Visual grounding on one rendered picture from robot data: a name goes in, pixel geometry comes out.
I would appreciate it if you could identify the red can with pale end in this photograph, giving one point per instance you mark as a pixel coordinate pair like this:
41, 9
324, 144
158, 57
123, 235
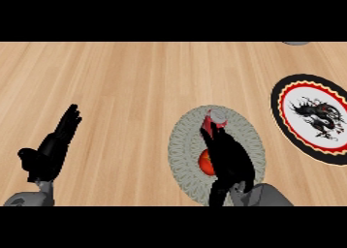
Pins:
217, 118

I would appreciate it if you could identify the black-rimmed plate with dragon print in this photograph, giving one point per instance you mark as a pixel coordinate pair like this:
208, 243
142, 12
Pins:
319, 118

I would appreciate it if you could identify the red tomato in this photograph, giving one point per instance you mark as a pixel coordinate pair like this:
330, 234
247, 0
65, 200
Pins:
207, 162

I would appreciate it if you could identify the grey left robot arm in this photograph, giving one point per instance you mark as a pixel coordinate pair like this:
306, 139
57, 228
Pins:
31, 196

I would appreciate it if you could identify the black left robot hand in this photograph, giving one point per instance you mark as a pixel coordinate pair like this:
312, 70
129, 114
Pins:
49, 155

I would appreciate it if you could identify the grey round woven placemat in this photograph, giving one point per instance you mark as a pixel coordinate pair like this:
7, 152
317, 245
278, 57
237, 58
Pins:
183, 151

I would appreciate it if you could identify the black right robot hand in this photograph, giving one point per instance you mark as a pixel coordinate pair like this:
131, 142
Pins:
232, 158

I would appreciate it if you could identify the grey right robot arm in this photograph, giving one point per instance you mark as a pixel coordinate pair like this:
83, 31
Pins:
263, 195

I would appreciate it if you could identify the grey rounded object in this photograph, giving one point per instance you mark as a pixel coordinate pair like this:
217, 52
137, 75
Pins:
296, 43

